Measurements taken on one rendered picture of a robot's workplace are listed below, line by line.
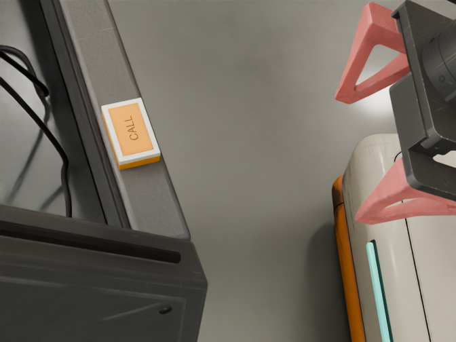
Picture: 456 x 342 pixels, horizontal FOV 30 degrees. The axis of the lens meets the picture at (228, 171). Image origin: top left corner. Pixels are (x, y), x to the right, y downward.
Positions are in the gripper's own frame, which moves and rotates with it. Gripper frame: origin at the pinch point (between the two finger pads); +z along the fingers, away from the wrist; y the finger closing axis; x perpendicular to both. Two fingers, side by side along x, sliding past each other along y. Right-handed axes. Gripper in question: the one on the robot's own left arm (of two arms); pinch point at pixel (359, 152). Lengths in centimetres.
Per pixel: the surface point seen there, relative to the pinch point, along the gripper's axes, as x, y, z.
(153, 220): -10.2, 2.4, 10.5
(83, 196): -9.6, -6.4, 23.6
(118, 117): -12.9, -5.3, 10.4
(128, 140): -12.2, -3.3, 10.1
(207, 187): 46, -56, 88
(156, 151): -10.5, -2.4, 9.2
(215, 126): 48, -71, 87
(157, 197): -9.9, 0.6, 10.3
